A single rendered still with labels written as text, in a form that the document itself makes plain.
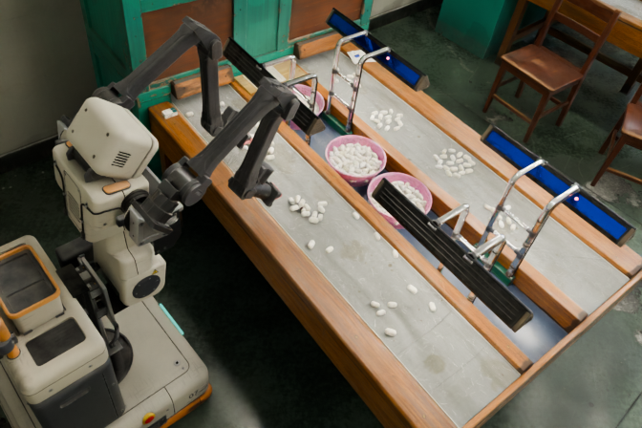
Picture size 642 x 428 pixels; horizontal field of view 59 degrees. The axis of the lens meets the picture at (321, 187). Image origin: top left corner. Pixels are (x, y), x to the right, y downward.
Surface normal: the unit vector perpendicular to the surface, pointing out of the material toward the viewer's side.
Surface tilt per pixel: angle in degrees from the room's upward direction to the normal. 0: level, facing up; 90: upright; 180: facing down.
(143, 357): 0
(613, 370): 0
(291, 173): 0
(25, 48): 90
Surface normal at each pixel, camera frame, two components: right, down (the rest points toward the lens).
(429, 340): 0.11, -0.69
